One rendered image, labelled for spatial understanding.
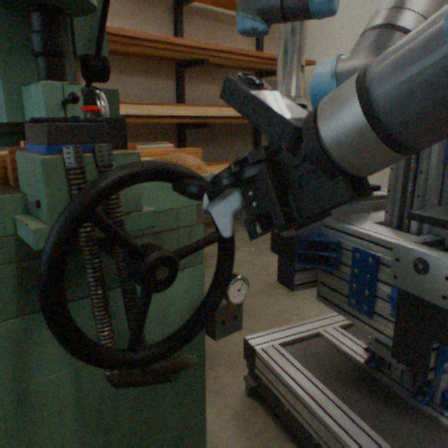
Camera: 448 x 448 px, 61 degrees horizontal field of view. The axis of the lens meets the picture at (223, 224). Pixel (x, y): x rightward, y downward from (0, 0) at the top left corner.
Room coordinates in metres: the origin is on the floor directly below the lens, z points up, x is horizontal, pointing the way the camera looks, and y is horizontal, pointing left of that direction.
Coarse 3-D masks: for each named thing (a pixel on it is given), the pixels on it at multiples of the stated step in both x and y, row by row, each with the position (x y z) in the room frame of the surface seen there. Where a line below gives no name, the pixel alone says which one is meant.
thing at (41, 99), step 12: (36, 84) 0.71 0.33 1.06; (48, 84) 0.69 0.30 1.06; (60, 84) 0.71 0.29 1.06; (72, 84) 0.72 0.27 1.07; (24, 96) 0.78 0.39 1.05; (36, 96) 0.72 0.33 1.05; (48, 96) 0.69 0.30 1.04; (60, 96) 0.71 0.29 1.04; (24, 108) 0.79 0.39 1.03; (36, 108) 0.72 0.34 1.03; (48, 108) 0.69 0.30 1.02; (60, 108) 0.70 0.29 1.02; (72, 108) 0.72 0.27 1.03
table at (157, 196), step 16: (208, 176) 0.77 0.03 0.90; (0, 192) 0.56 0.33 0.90; (16, 192) 0.56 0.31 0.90; (144, 192) 0.68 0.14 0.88; (160, 192) 0.70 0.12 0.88; (0, 208) 0.53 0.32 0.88; (16, 208) 0.54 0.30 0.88; (144, 208) 0.59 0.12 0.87; (160, 208) 0.70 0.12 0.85; (176, 208) 0.72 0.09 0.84; (0, 224) 0.53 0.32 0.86; (16, 224) 0.54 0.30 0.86; (32, 224) 0.49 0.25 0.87; (128, 224) 0.55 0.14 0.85; (144, 224) 0.57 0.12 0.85; (32, 240) 0.47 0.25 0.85
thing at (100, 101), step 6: (90, 90) 0.91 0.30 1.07; (96, 90) 0.90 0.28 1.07; (90, 96) 0.91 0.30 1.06; (96, 96) 0.89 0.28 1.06; (102, 96) 0.89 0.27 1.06; (90, 102) 0.92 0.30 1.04; (96, 102) 0.88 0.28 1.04; (102, 102) 0.88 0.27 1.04; (102, 108) 0.88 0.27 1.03; (108, 108) 0.89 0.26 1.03; (96, 114) 0.88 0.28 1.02; (102, 114) 0.88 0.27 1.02; (108, 114) 0.89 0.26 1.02
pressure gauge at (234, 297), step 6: (234, 276) 0.74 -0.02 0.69; (240, 276) 0.74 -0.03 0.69; (234, 282) 0.73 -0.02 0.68; (240, 282) 0.74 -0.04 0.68; (246, 282) 0.75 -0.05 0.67; (228, 288) 0.72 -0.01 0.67; (234, 288) 0.73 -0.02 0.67; (246, 288) 0.75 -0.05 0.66; (228, 294) 0.72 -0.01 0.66; (234, 294) 0.73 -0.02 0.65; (240, 294) 0.74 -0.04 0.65; (246, 294) 0.75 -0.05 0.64; (228, 300) 0.72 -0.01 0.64; (234, 300) 0.73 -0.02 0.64; (240, 300) 0.74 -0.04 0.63; (228, 306) 0.75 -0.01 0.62
